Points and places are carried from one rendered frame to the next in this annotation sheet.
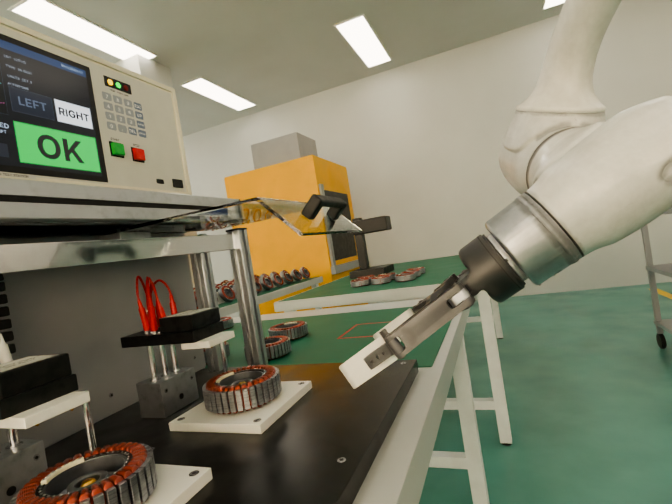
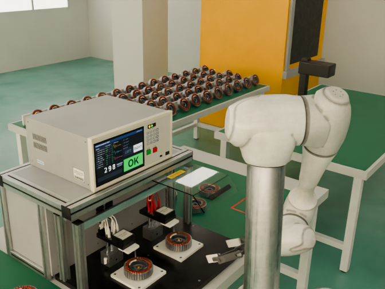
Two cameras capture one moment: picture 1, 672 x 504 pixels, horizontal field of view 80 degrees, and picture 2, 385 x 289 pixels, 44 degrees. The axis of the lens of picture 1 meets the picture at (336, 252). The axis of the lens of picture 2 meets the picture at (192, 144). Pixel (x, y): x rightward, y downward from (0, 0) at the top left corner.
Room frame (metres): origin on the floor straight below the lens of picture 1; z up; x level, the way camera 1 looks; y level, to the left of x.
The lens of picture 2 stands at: (-1.06, -0.33, 1.91)
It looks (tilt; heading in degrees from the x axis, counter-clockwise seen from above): 21 degrees down; 15
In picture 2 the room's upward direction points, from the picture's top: 1 degrees clockwise
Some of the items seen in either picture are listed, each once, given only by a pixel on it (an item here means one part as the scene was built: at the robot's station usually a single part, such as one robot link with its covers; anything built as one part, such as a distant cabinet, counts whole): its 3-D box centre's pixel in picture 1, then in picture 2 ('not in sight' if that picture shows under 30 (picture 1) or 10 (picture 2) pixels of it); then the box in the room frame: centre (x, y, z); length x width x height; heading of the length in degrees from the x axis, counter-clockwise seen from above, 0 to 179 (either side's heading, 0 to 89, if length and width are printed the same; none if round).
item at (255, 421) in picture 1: (245, 403); (178, 246); (0.59, 0.17, 0.78); 0.15 x 0.15 x 0.01; 68
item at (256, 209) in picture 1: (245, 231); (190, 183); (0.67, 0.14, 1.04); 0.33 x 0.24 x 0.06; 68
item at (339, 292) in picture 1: (418, 323); (332, 160); (2.76, -0.49, 0.37); 1.85 x 1.10 x 0.75; 158
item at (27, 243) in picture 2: not in sight; (26, 230); (0.32, 0.71, 0.91); 0.28 x 0.03 x 0.32; 68
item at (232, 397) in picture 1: (242, 387); (178, 241); (0.59, 0.17, 0.80); 0.11 x 0.11 x 0.04
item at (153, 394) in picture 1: (168, 390); (152, 230); (0.64, 0.30, 0.80); 0.08 x 0.05 x 0.06; 158
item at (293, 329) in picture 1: (288, 330); not in sight; (1.14, 0.17, 0.77); 0.11 x 0.11 x 0.04
